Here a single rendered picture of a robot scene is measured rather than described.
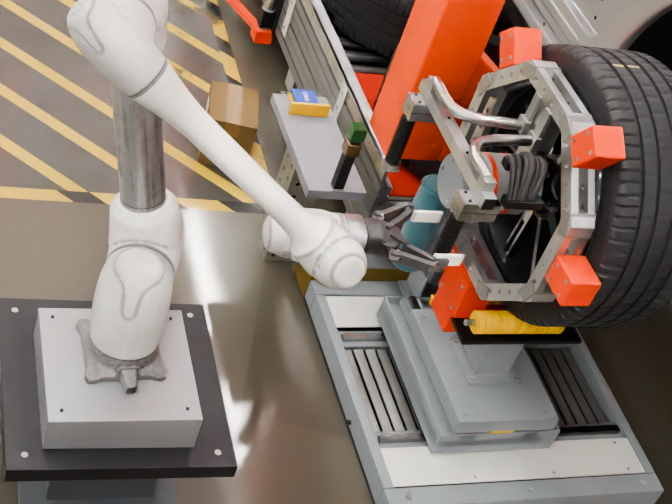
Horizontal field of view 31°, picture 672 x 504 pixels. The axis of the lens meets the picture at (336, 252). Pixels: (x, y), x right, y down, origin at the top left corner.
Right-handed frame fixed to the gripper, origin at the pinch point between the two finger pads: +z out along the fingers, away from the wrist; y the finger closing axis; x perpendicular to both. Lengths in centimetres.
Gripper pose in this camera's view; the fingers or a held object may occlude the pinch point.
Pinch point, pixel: (446, 238)
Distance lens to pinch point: 263.0
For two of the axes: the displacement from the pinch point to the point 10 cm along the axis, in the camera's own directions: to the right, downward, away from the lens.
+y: 2.6, 6.9, -6.7
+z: 9.2, 0.2, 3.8
